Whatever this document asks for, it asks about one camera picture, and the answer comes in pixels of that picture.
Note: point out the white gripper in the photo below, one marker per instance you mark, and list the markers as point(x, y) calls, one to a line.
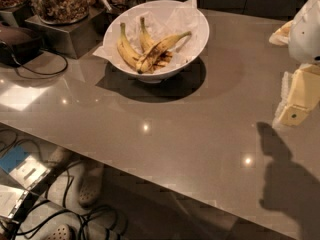
point(306, 37)

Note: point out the spotted banana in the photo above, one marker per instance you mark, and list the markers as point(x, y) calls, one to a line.
point(148, 58)

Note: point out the white bowl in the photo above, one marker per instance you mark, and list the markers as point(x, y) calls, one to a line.
point(155, 78)

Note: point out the middle yellow banana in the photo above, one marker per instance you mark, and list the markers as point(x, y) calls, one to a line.
point(146, 42)

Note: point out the yellow banana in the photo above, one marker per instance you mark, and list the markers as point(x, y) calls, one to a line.
point(125, 50)
point(146, 42)

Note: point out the left yellow banana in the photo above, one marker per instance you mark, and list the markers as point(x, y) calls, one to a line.
point(125, 50)

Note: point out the white paper liner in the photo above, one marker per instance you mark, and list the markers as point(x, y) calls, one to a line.
point(162, 18)

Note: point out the steel jar stand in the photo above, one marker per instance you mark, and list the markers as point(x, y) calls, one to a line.
point(73, 40)

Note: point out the grey clog shoe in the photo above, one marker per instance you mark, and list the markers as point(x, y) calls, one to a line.
point(91, 184)
point(62, 232)

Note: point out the glass jar of nuts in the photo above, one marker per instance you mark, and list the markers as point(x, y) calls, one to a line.
point(59, 12)

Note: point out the dark round appliance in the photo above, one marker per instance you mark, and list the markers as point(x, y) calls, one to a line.
point(18, 45)

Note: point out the left steel stand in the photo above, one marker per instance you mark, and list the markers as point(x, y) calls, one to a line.
point(16, 16)

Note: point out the blue and silver box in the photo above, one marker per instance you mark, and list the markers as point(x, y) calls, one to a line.
point(24, 168)

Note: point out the silver flat device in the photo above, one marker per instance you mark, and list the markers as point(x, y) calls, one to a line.
point(13, 203)

